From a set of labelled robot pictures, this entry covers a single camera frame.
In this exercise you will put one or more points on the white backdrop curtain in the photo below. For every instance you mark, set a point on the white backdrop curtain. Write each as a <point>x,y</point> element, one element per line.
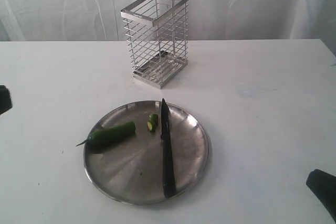
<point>36,20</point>

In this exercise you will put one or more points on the round steel plate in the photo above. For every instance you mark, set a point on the round steel plate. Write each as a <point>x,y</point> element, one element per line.
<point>131,170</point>

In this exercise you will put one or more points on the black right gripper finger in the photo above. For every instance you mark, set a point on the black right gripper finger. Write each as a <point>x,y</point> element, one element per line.
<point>322,185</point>

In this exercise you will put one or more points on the green cucumber piece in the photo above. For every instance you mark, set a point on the green cucumber piece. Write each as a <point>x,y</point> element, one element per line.
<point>152,123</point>

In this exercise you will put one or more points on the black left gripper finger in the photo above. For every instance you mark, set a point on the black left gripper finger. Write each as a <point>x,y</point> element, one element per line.
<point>5,99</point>

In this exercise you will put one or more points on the black knife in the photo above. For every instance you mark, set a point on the black knife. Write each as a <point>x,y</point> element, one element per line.
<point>168,177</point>

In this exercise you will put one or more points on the wire metal utensil rack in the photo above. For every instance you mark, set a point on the wire metal utensil rack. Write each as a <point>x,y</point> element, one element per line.
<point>156,32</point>

